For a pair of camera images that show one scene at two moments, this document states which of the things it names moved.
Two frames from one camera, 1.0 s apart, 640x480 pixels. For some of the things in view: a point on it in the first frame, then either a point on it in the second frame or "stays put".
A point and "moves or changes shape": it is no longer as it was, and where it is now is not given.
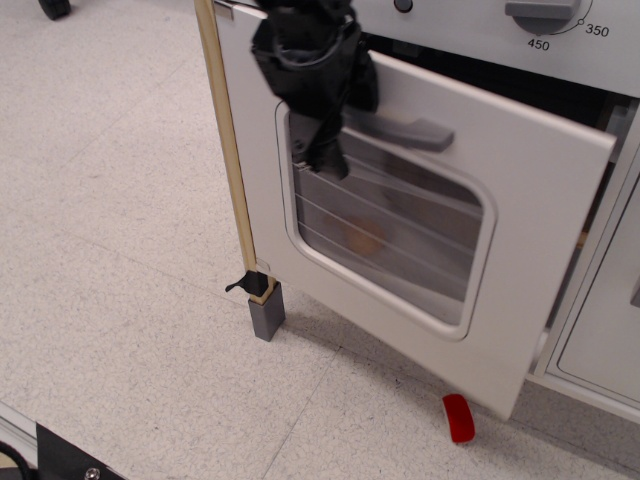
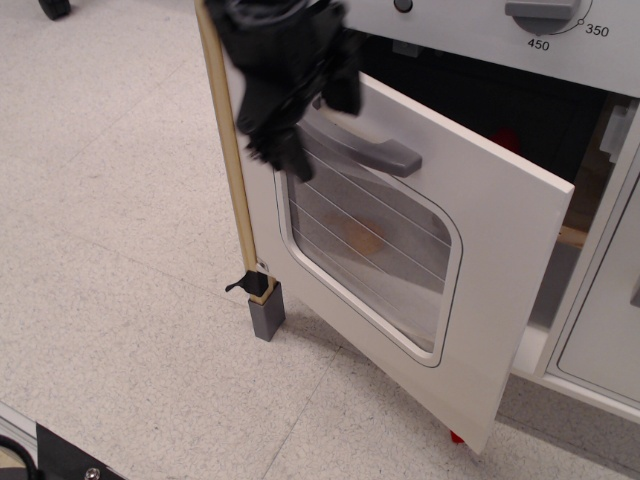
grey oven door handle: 415,133 → 385,156
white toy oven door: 454,240 moves or changes shape
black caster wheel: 56,9 stays put
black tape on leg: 254,282 stays put
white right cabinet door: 598,346 stays put
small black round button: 403,6 stays put
